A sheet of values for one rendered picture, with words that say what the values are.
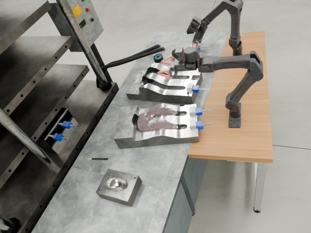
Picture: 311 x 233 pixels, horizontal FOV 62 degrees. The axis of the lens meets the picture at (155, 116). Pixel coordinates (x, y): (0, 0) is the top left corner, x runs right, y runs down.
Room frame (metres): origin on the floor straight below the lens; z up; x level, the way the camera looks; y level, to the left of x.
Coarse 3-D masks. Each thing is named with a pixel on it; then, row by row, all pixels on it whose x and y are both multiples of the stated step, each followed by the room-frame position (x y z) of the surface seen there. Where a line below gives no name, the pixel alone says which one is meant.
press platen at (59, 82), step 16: (64, 64) 1.85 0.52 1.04; (48, 80) 1.71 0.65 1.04; (64, 80) 1.63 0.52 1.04; (80, 80) 1.62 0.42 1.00; (32, 96) 1.58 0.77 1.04; (48, 96) 1.52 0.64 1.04; (64, 96) 1.47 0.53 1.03; (16, 112) 1.47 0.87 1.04; (32, 112) 1.40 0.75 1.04; (48, 112) 1.34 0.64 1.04; (0, 128) 1.36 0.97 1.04; (32, 128) 1.25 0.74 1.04; (0, 144) 1.21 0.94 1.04; (16, 144) 1.16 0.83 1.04; (0, 160) 1.08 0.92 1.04; (16, 160) 1.05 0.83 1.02; (0, 176) 0.96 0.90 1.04
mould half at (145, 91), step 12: (144, 72) 1.64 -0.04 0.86; (180, 72) 1.45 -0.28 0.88; (192, 72) 1.40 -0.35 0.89; (132, 84) 1.55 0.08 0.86; (144, 84) 1.40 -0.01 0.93; (168, 84) 1.38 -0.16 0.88; (180, 84) 1.33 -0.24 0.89; (132, 96) 1.45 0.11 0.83; (144, 96) 1.39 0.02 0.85; (156, 96) 1.33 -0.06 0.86; (168, 96) 1.28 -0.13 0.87; (180, 96) 1.22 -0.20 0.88; (192, 96) 1.19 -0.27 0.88
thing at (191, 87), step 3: (189, 84) 1.26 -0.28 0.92; (192, 84) 1.25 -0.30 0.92; (189, 87) 1.23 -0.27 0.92; (192, 87) 1.23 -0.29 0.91; (195, 87) 1.23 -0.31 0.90; (198, 87) 1.22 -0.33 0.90; (189, 90) 1.23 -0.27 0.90; (192, 90) 1.22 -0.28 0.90; (195, 90) 1.21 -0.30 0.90; (198, 90) 1.20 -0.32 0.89
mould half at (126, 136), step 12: (120, 108) 1.29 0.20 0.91; (132, 108) 1.24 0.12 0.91; (180, 108) 1.15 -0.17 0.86; (120, 120) 1.18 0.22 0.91; (180, 120) 1.05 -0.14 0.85; (120, 132) 1.08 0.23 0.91; (132, 132) 1.05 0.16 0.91; (144, 132) 1.04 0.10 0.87; (156, 132) 0.99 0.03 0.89; (168, 132) 0.97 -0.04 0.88; (180, 132) 0.96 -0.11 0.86; (192, 132) 0.93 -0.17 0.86; (120, 144) 1.04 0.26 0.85; (132, 144) 1.02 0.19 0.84; (144, 144) 1.00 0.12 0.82; (156, 144) 0.97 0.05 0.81; (168, 144) 0.95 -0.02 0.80
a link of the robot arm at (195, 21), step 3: (195, 18) 1.74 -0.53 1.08; (198, 18) 1.74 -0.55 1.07; (192, 21) 1.75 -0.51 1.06; (195, 21) 1.74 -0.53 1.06; (198, 21) 1.72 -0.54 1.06; (204, 21) 1.66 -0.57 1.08; (192, 24) 1.75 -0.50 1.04; (195, 24) 1.73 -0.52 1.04; (198, 24) 1.72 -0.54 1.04; (201, 24) 1.67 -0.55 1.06; (204, 24) 1.65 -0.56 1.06; (195, 27) 1.73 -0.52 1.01; (204, 27) 1.66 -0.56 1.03
